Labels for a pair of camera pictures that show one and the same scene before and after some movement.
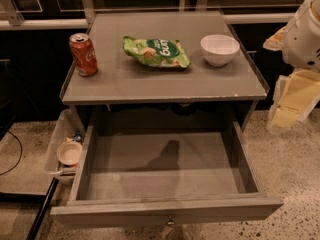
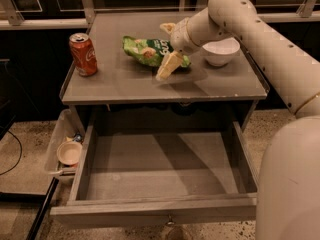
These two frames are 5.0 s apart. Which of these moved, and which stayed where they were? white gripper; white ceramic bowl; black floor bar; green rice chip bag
Moved: white gripper
Stayed: green rice chip bag; white ceramic bowl; black floor bar
